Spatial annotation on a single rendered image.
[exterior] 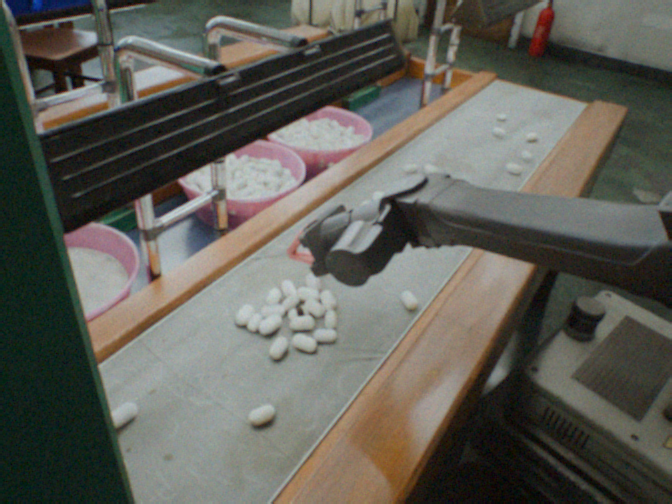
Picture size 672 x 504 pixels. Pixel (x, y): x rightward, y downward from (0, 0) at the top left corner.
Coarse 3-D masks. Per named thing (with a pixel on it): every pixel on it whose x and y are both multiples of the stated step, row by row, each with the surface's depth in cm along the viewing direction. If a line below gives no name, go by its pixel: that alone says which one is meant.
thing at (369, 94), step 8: (360, 0) 147; (384, 0) 159; (360, 8) 149; (368, 8) 153; (376, 8) 156; (384, 8) 160; (360, 16) 150; (384, 16) 162; (360, 24) 152; (368, 88) 173; (376, 88) 174; (352, 96) 163; (360, 96) 167; (368, 96) 172; (376, 96) 177; (344, 104) 164; (352, 104) 165; (360, 104) 169
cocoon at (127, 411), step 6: (126, 402) 64; (120, 408) 64; (126, 408) 64; (132, 408) 64; (114, 414) 63; (120, 414) 63; (126, 414) 63; (132, 414) 64; (114, 420) 62; (120, 420) 63; (126, 420) 63
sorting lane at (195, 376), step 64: (448, 128) 145; (512, 128) 149; (384, 192) 114; (256, 256) 93; (448, 256) 97; (192, 320) 79; (320, 320) 81; (384, 320) 82; (128, 384) 69; (192, 384) 70; (256, 384) 70; (320, 384) 71; (128, 448) 62; (192, 448) 62; (256, 448) 63
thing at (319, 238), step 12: (324, 216) 75; (336, 216) 73; (348, 216) 70; (312, 228) 72; (324, 228) 73; (336, 228) 71; (300, 240) 72; (312, 240) 72; (324, 240) 73; (336, 240) 71; (312, 252) 71; (324, 252) 73; (324, 264) 72
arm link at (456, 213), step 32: (416, 192) 62; (448, 192) 58; (480, 192) 55; (512, 192) 51; (416, 224) 64; (448, 224) 56; (480, 224) 51; (512, 224) 46; (544, 224) 43; (576, 224) 41; (608, 224) 39; (640, 224) 36; (512, 256) 49; (544, 256) 44; (576, 256) 40; (608, 256) 38; (640, 256) 35; (640, 288) 37
